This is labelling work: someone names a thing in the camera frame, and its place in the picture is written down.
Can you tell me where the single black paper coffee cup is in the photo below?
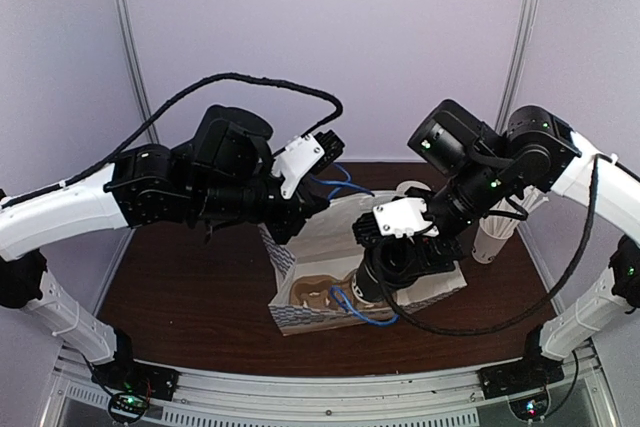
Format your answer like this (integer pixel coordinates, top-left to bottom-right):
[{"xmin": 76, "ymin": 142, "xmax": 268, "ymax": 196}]
[{"xmin": 351, "ymin": 241, "xmax": 416, "ymax": 303}]

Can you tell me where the blue checkered paper bag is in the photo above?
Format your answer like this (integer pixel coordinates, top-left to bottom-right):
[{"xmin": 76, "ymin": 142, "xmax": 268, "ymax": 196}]
[{"xmin": 257, "ymin": 162, "xmax": 469, "ymax": 338}]

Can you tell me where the stack of paper coffee cups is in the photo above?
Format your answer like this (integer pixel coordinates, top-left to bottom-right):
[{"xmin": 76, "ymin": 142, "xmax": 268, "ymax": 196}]
[{"xmin": 395, "ymin": 180, "xmax": 431, "ymax": 195}]

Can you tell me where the brown cardboard cup carrier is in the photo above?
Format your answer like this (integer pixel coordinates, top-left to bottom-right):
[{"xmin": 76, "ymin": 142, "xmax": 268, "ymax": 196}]
[{"xmin": 289, "ymin": 275, "xmax": 350, "ymax": 311}]

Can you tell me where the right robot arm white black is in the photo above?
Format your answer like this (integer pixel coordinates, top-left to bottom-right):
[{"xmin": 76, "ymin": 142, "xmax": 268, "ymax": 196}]
[{"xmin": 407, "ymin": 99, "xmax": 639, "ymax": 389}]

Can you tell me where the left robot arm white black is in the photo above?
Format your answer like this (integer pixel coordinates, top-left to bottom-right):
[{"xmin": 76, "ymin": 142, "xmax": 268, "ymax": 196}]
[{"xmin": 1, "ymin": 105, "xmax": 343, "ymax": 391}]

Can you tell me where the white cup holding straws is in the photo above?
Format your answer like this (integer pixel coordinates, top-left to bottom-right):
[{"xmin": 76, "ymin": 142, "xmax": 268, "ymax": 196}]
[{"xmin": 471, "ymin": 227, "xmax": 513, "ymax": 265}]

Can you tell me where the bundle of wrapped white straws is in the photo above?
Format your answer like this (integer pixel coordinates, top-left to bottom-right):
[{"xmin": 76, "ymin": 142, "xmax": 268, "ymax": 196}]
[{"xmin": 480, "ymin": 186, "xmax": 548, "ymax": 238}]

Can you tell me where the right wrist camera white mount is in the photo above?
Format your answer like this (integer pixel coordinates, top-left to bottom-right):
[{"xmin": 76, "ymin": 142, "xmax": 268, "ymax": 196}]
[{"xmin": 352, "ymin": 197, "xmax": 440, "ymax": 248}]

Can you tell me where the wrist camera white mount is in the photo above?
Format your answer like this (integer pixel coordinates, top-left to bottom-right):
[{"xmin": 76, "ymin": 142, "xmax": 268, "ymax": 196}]
[
  {"xmin": 271, "ymin": 130, "xmax": 345, "ymax": 200},
  {"xmin": 352, "ymin": 197, "xmax": 440, "ymax": 248}
]

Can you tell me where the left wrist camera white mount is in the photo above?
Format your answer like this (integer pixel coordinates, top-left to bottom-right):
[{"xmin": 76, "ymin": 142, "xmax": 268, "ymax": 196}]
[{"xmin": 271, "ymin": 130, "xmax": 345, "ymax": 200}]

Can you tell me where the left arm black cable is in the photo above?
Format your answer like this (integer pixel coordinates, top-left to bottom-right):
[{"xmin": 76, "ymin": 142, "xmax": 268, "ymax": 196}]
[{"xmin": 0, "ymin": 71, "xmax": 345, "ymax": 208}]

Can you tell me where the aluminium front rail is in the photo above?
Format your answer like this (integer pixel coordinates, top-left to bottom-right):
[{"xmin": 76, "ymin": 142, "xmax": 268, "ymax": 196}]
[{"xmin": 39, "ymin": 341, "xmax": 621, "ymax": 427}]

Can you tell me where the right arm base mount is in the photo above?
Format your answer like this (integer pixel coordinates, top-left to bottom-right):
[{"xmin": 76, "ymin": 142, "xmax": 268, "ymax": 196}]
[{"xmin": 478, "ymin": 359, "xmax": 565, "ymax": 400}]

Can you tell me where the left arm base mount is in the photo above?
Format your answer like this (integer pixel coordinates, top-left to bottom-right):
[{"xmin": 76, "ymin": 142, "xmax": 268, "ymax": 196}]
[{"xmin": 91, "ymin": 361, "xmax": 180, "ymax": 401}]

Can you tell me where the left aluminium frame post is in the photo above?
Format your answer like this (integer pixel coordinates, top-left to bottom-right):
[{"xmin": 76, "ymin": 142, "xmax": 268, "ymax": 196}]
[{"xmin": 114, "ymin": 0, "xmax": 152, "ymax": 122}]

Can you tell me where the aluminium frame post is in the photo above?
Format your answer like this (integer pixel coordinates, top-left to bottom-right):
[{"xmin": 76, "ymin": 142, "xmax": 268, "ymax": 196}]
[
  {"xmin": 114, "ymin": 0, "xmax": 152, "ymax": 122},
  {"xmin": 495, "ymin": 0, "xmax": 539, "ymax": 132}
]

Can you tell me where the right aluminium frame post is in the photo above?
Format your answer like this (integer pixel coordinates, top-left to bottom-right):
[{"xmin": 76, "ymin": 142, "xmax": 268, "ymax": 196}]
[{"xmin": 495, "ymin": 0, "xmax": 539, "ymax": 132}]

